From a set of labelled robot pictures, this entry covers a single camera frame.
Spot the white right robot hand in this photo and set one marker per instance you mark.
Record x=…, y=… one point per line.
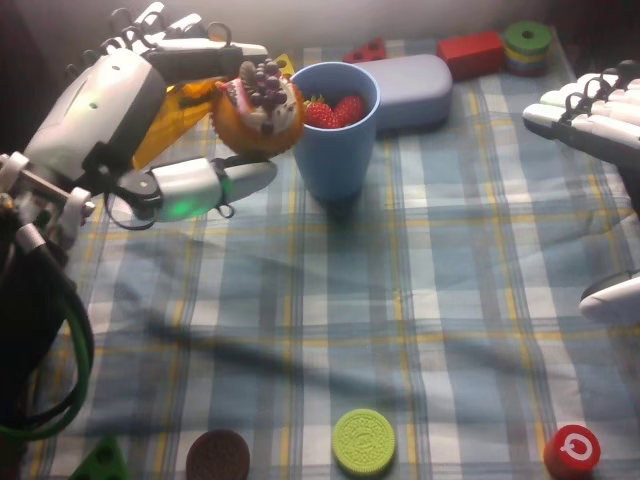
x=590, y=115

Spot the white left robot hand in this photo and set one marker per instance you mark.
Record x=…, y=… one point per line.
x=100, y=115

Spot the blueberry chocolate cupcake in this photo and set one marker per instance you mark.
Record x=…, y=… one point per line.
x=260, y=130

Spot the strawberry cupcake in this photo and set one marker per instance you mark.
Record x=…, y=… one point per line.
x=325, y=116

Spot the blue plastic cup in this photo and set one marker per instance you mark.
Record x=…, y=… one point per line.
x=335, y=165

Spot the gold bar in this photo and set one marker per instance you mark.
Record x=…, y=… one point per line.
x=165, y=120

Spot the red rectangular block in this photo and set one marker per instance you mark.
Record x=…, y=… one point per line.
x=470, y=55

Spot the lilac glasses case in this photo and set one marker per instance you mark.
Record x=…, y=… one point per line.
x=415, y=95

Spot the yellow triangle block with holes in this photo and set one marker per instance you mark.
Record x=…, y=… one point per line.
x=290, y=67

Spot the red triangle block with holes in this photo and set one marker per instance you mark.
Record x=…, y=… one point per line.
x=380, y=56

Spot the blue plaid tablecloth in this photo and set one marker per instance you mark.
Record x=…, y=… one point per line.
x=350, y=325

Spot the red cylinder with white mark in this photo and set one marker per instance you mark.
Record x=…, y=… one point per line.
x=555, y=460

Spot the green triangle block with holes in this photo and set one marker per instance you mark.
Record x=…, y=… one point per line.
x=92, y=470

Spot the brown sandwich cookie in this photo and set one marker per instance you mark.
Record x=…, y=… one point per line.
x=217, y=455

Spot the green sandwich cookie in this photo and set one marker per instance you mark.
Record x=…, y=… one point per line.
x=364, y=440

